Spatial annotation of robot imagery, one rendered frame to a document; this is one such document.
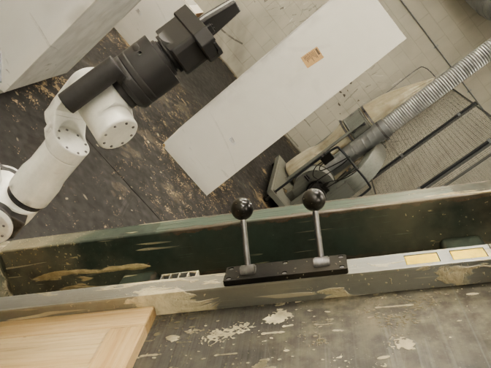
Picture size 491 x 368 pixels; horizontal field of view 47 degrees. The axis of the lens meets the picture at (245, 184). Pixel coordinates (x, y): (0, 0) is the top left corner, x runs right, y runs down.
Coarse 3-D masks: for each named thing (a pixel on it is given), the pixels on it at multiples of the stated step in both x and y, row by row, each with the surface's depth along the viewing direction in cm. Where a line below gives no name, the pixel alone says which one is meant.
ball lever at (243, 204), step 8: (240, 200) 94; (248, 200) 94; (232, 208) 94; (240, 208) 93; (248, 208) 93; (240, 216) 93; (248, 216) 94; (240, 224) 94; (248, 248) 93; (248, 256) 93; (248, 264) 92; (240, 272) 92; (248, 272) 92
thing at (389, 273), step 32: (384, 256) 91; (448, 256) 88; (96, 288) 99; (128, 288) 97; (160, 288) 95; (192, 288) 93; (224, 288) 91; (256, 288) 91; (288, 288) 90; (320, 288) 90; (352, 288) 89; (384, 288) 88; (416, 288) 88; (0, 320) 98
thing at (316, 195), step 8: (312, 192) 91; (320, 192) 92; (304, 200) 92; (312, 200) 91; (320, 200) 91; (312, 208) 92; (320, 208) 92; (320, 232) 91; (320, 240) 91; (320, 248) 91; (320, 256) 91; (320, 264) 90; (328, 264) 90
